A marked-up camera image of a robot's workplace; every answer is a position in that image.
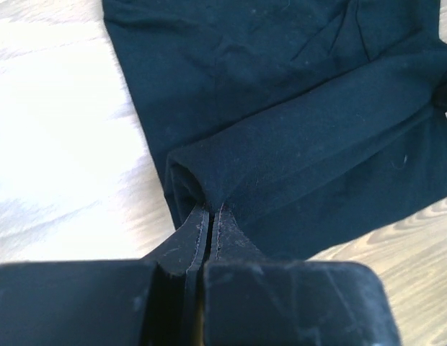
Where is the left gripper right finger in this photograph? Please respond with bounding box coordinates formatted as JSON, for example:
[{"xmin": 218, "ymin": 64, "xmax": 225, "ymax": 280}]
[{"xmin": 204, "ymin": 205, "xmax": 267, "ymax": 274}]

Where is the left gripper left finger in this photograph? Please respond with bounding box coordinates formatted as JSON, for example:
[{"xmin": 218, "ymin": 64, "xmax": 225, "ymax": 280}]
[{"xmin": 142, "ymin": 205, "xmax": 211, "ymax": 345}]

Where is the black t shirt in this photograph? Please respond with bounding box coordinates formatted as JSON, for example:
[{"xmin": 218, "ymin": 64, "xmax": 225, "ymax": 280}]
[{"xmin": 102, "ymin": 1, "xmax": 447, "ymax": 259}]

